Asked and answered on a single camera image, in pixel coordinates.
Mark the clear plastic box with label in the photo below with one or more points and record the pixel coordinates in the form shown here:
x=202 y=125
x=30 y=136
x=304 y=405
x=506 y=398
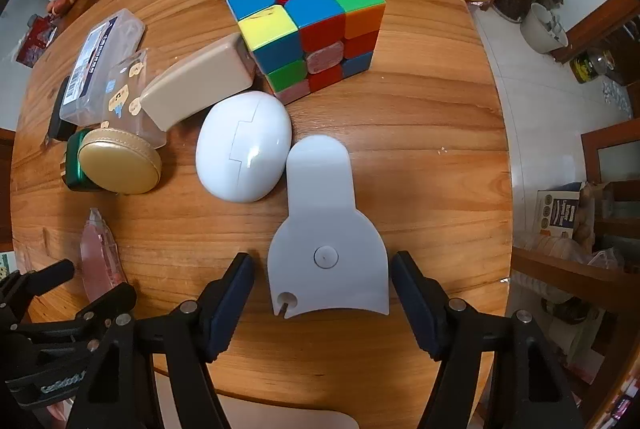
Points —
x=95 y=54

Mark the small black device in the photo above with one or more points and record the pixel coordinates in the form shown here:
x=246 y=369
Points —
x=57 y=114

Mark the dark oil bottle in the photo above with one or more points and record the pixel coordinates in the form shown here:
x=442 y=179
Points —
x=585 y=69

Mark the red printed packet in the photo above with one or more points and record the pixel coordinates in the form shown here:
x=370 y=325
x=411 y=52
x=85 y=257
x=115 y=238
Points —
x=35 y=44

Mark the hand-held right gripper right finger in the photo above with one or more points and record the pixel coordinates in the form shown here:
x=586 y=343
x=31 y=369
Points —
x=415 y=309

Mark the pink clear tape dispenser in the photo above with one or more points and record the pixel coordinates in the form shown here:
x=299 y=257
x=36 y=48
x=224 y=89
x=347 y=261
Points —
x=100 y=254

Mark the wooden chair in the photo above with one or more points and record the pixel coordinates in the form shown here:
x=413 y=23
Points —
x=575 y=269

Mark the beige rounded case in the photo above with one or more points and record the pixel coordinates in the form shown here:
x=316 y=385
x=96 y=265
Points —
x=200 y=79

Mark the colourful toy blocks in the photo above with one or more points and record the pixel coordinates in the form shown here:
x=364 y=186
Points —
x=300 y=9

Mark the white bucket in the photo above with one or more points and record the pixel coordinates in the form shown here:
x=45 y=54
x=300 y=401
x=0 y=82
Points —
x=540 y=34

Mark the white egg-shaped case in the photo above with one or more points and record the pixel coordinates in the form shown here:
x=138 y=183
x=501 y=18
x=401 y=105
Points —
x=240 y=149

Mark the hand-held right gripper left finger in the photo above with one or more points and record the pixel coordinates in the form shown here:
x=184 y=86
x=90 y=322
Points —
x=230 y=309

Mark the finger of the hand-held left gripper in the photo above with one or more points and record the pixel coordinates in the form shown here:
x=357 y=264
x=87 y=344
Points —
x=50 y=275
x=107 y=301

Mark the printed cardboard box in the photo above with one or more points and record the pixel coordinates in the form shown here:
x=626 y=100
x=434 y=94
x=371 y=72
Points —
x=555 y=209

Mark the clear box with stickers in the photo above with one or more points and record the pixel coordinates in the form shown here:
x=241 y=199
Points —
x=122 y=81

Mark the gold round leather case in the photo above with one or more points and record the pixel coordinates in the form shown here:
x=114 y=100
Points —
x=120 y=159

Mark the grey plastic holder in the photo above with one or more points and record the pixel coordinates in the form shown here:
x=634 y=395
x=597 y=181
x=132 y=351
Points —
x=320 y=209

